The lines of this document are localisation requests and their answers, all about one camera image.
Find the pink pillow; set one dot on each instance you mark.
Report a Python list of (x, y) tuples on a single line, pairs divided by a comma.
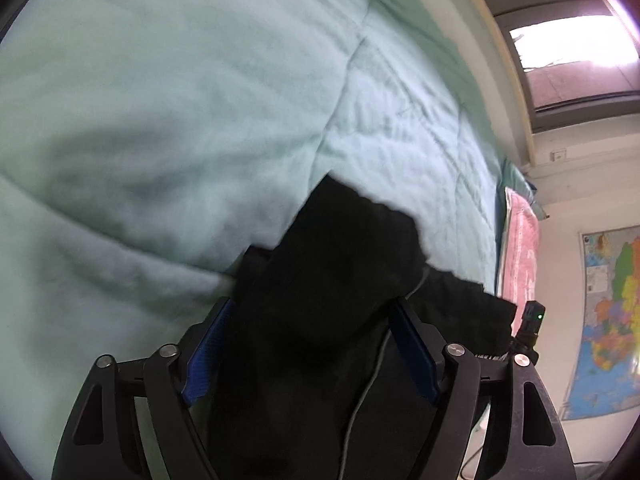
[(522, 255)]

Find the white wall socket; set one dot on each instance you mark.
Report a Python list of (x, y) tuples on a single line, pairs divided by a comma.
[(558, 154)]

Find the teal pillow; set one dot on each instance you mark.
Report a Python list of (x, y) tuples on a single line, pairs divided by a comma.
[(515, 177)]

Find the black hooded jacket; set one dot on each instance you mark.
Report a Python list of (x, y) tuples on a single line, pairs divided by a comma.
[(340, 280)]

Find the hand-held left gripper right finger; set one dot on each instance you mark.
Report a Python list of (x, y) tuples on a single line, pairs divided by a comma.
[(412, 350)]

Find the colourful wall map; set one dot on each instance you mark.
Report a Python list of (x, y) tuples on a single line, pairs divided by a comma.
[(607, 320)]

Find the cream window sill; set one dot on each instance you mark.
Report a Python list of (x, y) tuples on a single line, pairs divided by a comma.
[(500, 60)]

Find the dark framed window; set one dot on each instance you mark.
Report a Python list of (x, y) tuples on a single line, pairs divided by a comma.
[(565, 35)]

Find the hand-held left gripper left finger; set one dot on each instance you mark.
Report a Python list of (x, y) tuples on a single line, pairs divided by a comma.
[(207, 355)]

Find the teal quilt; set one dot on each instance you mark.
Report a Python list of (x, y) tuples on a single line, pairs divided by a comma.
[(175, 110)]

